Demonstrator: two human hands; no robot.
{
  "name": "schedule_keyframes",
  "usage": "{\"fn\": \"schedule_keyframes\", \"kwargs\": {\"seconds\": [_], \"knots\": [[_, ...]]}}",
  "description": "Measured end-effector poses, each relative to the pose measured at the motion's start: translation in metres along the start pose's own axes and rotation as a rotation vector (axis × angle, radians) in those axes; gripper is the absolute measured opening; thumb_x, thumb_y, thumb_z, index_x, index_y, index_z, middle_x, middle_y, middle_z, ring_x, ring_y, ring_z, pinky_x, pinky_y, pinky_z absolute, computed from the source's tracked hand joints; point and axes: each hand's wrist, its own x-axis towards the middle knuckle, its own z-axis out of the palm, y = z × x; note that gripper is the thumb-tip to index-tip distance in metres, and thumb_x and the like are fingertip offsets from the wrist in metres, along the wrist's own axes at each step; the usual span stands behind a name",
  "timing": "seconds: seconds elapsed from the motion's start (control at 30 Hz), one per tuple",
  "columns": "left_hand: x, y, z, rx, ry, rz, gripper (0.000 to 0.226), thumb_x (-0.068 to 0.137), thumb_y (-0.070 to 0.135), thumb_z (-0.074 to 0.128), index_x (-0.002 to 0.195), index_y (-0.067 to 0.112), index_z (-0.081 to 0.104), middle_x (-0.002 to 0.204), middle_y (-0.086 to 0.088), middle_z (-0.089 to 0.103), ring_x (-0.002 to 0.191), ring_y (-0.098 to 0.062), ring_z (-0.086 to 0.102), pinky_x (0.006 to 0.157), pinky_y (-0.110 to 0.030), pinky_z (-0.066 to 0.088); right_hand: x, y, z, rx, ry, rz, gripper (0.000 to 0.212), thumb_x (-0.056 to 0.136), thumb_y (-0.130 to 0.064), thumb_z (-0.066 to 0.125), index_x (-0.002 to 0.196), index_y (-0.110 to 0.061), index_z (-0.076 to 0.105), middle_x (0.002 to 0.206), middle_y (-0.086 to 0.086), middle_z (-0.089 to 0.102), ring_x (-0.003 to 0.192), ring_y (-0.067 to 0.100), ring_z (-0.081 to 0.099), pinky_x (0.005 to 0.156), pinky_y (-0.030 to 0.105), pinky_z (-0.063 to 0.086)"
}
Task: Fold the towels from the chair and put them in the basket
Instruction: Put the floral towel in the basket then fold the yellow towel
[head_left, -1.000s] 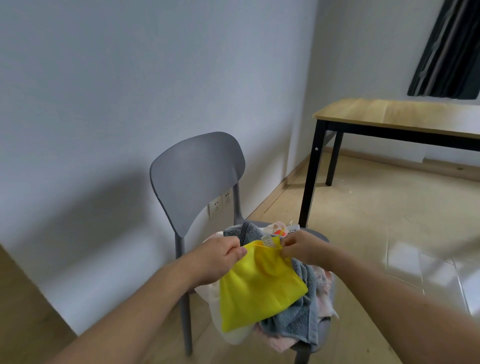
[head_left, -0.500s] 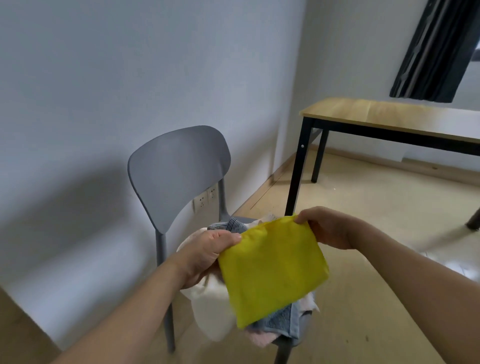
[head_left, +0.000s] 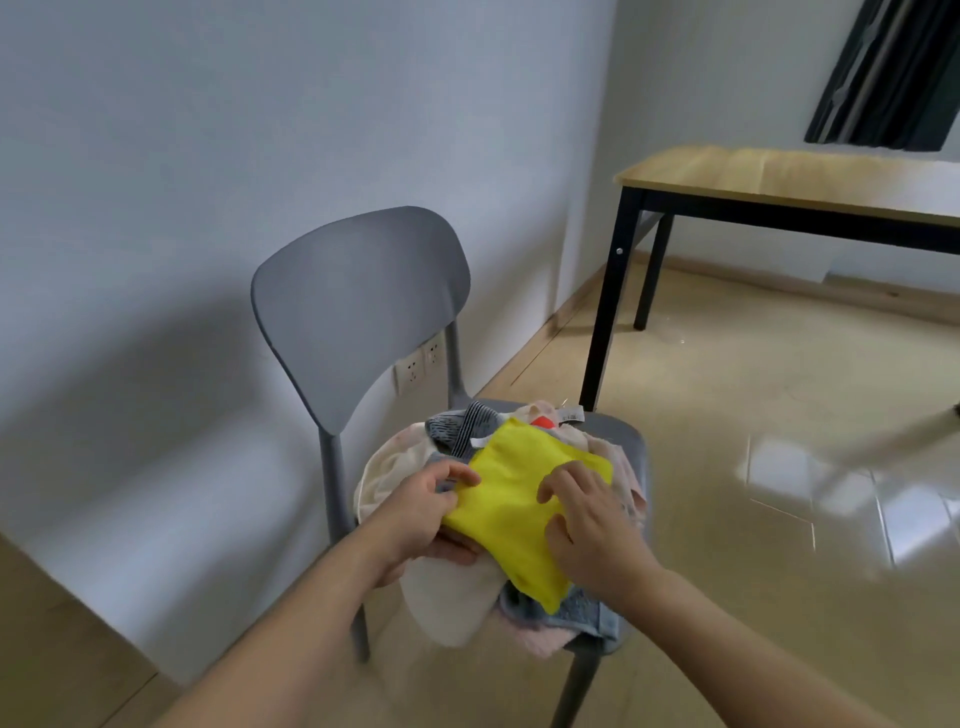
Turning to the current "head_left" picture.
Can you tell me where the wooden table with black legs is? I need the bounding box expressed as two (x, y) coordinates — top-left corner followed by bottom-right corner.
(577, 144), (960, 412)

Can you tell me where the tan wooden panel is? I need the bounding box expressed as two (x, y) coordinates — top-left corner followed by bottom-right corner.
(0, 532), (181, 728)

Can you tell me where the wide dark curtain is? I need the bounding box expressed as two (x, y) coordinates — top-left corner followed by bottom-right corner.
(803, 0), (960, 154)

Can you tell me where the cream white garment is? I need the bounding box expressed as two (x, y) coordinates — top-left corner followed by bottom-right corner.
(353, 422), (511, 650)

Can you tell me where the pink towel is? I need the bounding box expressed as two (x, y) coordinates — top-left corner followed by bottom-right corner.
(498, 401), (648, 661)

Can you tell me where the person's left forearm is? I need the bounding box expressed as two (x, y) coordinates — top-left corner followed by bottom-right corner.
(153, 524), (410, 728)

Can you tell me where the person's left hand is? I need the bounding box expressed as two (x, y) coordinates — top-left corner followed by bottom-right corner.
(359, 459), (483, 590)

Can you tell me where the yellow cloth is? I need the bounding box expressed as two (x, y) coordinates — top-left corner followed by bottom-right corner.
(440, 417), (615, 616)

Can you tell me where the grey plastic chair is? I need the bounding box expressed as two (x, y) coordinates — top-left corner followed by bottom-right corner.
(250, 206), (652, 728)

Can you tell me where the person's right hand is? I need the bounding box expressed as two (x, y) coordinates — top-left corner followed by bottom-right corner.
(536, 461), (665, 613)

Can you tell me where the person's right forearm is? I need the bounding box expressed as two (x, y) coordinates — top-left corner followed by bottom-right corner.
(599, 566), (901, 728)

